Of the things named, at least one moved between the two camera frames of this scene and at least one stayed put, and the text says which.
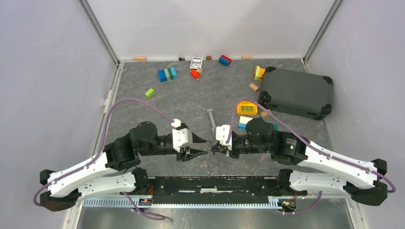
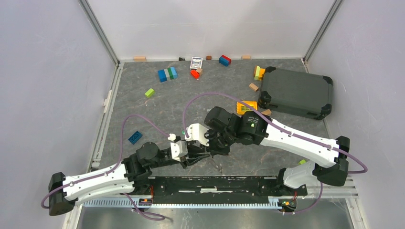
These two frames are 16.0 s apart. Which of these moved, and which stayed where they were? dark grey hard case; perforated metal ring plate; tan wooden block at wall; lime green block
Moved: perforated metal ring plate
Stayed: dark grey hard case; lime green block; tan wooden block at wall
